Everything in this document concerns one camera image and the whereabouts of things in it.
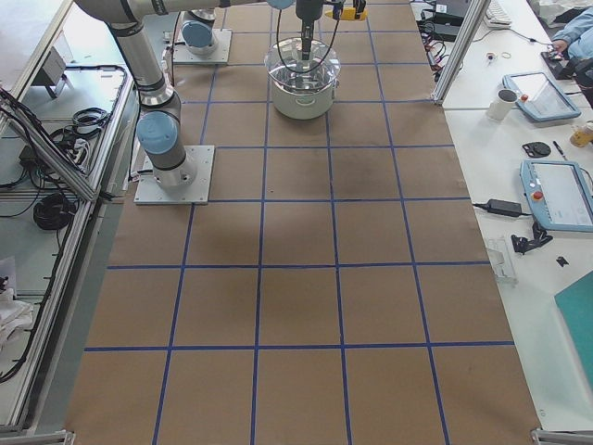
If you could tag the blue teach pendant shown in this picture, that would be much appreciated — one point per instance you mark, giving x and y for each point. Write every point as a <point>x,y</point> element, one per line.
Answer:
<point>557,195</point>
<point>540,98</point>

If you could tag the clear plastic holder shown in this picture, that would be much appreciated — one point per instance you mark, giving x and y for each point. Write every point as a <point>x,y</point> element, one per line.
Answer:
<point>500,260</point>

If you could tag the near blue teach pendant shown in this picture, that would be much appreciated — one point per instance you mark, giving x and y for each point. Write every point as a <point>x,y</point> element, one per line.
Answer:
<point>557,195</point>

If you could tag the yellow toy corn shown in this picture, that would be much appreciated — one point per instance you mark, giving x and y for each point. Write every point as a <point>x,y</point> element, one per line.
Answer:
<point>347,14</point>

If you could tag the black power adapter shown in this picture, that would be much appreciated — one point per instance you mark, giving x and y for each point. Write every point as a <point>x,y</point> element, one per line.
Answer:
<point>504,208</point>

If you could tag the white mug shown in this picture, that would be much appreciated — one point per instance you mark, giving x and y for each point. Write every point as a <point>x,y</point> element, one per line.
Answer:
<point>502,104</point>

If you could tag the white crumpled cloth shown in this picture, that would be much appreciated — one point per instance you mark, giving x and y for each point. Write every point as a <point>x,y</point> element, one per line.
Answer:
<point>16,315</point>

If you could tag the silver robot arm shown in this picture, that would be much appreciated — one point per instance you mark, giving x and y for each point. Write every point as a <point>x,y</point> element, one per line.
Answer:
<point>197,31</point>
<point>158,130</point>

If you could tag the person's hand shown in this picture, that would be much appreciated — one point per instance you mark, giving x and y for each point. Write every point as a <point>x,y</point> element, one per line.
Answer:
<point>559,45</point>

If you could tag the black round disc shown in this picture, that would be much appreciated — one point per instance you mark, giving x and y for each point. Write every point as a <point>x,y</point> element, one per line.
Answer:
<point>536,150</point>

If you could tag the black pen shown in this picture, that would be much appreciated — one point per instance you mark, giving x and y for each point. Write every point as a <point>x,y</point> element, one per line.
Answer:
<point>560,151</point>

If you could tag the white cooking pot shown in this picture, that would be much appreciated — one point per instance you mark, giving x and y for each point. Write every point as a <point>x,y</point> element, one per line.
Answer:
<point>303,96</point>

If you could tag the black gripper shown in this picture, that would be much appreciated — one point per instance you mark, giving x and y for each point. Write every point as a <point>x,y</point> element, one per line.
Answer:
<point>306,9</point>

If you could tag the glass pot lid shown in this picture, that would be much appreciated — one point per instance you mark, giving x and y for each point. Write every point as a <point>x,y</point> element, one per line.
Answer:
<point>286,65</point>

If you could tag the teal board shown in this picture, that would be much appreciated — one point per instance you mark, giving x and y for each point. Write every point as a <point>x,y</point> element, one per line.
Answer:
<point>575,305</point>

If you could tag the black bracket part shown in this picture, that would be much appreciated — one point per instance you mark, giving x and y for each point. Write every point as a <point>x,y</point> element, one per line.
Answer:
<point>540,238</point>

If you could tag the brown paper table mat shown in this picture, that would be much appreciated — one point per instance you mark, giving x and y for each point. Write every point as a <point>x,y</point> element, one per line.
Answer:
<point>336,287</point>

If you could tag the far blue teach pendant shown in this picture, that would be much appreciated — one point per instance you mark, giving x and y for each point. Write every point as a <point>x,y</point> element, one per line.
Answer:
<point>540,98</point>

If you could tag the aluminium frame post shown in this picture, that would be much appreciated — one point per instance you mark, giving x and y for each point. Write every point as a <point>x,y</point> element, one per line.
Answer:
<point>469,27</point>

